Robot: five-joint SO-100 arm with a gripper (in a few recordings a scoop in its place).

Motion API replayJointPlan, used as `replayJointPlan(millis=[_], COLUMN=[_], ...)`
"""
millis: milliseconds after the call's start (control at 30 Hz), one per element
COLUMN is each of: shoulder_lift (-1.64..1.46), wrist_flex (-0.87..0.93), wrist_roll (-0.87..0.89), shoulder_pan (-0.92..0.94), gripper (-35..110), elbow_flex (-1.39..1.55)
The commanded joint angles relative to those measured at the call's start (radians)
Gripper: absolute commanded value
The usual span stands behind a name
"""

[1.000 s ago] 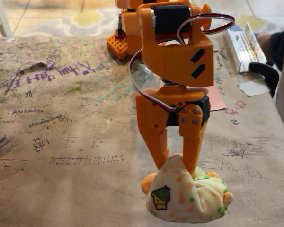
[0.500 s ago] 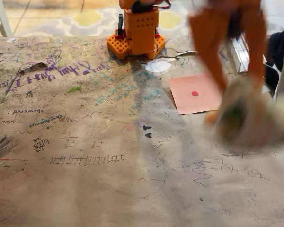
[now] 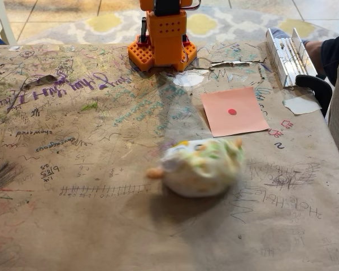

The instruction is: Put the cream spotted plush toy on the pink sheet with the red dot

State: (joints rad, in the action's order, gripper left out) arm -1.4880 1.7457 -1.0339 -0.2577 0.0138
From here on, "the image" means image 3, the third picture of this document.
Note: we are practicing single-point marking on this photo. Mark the white orange plush toy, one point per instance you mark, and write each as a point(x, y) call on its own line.
point(200, 169)

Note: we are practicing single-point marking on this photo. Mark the pink sticky note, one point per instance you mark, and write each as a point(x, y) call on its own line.
point(234, 113)

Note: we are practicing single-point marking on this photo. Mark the black clamp on arm base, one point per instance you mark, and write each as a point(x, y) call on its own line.
point(143, 28)

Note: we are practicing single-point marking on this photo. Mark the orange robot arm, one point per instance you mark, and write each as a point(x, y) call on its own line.
point(166, 36)

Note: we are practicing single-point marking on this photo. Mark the small red oval object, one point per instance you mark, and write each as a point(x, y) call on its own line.
point(232, 111)

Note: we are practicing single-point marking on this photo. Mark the grey yellow patterned rug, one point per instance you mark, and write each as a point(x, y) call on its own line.
point(107, 24)

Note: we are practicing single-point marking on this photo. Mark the scribbled brown paper table cover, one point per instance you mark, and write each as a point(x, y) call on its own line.
point(73, 220)

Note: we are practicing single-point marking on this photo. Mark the white paper scrap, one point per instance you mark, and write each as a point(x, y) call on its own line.
point(302, 105)

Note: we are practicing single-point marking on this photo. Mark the seated person's leg, dark trousers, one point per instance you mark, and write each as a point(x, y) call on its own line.
point(336, 53)

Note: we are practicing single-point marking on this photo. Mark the white chair leg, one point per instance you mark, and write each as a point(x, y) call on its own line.
point(2, 22)

